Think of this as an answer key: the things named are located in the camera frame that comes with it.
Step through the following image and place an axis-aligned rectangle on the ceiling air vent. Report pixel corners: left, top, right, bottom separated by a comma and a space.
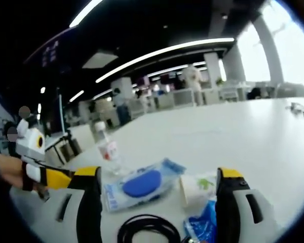
82, 52, 120, 69

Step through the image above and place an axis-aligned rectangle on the narrow window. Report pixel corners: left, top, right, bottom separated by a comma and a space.
237, 22, 272, 82

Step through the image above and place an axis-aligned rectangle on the white side desk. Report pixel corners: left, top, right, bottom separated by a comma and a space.
44, 124, 92, 163

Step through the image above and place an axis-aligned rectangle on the white table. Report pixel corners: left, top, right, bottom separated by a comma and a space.
10, 97, 304, 243

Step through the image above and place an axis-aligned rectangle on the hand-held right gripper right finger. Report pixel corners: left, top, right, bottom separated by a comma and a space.
215, 167, 284, 243

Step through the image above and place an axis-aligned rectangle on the large window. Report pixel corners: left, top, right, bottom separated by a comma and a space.
264, 0, 304, 88

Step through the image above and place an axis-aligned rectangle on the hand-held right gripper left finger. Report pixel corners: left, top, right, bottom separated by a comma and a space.
50, 166, 103, 243

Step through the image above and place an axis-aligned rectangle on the clear plastic water bottle item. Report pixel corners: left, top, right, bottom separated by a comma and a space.
93, 121, 129, 177

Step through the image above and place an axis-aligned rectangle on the white paper cup item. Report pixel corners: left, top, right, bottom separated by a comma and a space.
179, 172, 218, 209

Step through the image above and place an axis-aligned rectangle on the person's left hand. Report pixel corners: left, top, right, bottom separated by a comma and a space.
20, 161, 43, 192

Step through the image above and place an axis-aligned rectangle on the curved ceiling light strip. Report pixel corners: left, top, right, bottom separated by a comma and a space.
95, 37, 235, 84

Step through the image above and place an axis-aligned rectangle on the black cable item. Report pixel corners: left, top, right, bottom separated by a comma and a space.
116, 214, 193, 243

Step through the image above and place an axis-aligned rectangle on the blue tissue packet item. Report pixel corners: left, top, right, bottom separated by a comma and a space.
183, 194, 218, 243

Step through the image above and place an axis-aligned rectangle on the dark office chair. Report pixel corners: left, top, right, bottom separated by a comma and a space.
247, 87, 269, 100

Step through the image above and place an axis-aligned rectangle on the clear packet with blue pad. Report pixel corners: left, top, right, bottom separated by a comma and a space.
103, 158, 187, 214

